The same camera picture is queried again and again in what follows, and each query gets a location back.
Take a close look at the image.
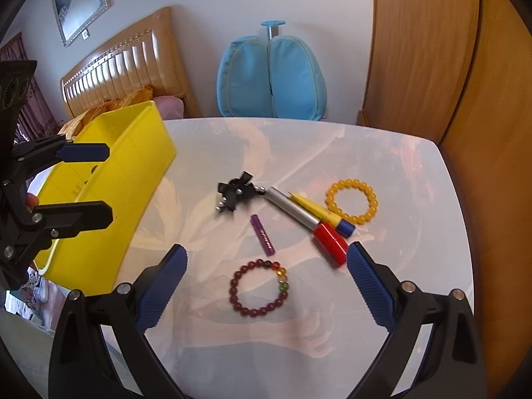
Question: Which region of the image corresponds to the silver framed picture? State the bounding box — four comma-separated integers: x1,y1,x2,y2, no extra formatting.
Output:
50,0,112,48

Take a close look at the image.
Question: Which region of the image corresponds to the wooden door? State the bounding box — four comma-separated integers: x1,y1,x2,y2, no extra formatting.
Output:
438,0,532,283

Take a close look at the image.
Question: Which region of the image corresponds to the yellow bead bracelet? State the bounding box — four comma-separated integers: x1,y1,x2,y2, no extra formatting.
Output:
325,179,380,225

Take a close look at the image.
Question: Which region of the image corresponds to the dark red bead bracelet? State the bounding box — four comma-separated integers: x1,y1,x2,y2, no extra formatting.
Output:
229,259,290,320

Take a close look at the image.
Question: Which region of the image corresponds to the tan padded headboard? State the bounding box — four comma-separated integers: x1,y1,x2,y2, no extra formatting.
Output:
60,6,200,119

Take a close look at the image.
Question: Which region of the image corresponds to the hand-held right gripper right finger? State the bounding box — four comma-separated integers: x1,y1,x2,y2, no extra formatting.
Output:
346,241,488,399

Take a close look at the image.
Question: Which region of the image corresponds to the small purple tube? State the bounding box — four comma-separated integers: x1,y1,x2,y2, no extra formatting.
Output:
249,214,276,256

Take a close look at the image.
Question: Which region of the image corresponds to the white bedding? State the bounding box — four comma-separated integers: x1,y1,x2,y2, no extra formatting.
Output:
0,312,57,385

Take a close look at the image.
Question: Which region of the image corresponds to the black bow hair clip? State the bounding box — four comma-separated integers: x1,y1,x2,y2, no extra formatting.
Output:
215,170,267,216

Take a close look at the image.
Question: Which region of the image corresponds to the yellow plastic bin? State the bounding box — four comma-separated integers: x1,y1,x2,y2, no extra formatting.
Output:
33,100,177,298

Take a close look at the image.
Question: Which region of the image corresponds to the blue cushioned chair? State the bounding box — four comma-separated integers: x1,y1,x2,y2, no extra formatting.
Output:
216,20,329,122

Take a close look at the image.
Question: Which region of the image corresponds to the orange pillow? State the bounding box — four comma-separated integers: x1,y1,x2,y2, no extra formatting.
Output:
62,85,155,138

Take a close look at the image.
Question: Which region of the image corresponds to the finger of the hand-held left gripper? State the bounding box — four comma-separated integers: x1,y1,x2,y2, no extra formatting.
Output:
12,135,111,180
30,200,114,240

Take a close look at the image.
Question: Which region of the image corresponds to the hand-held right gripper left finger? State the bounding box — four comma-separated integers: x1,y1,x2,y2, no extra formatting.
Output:
48,244,196,399

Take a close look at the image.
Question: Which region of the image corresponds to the silver tube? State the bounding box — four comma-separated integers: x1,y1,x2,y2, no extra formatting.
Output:
266,186,323,233

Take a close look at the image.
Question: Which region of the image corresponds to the yellow tube with blue cap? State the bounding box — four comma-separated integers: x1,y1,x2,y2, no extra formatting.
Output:
290,192,356,237

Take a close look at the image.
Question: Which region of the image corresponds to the purple curtain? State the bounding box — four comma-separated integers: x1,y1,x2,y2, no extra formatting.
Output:
0,35,59,142

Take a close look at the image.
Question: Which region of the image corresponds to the wooden wardrobe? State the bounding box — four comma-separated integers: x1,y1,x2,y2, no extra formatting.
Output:
357,0,483,144

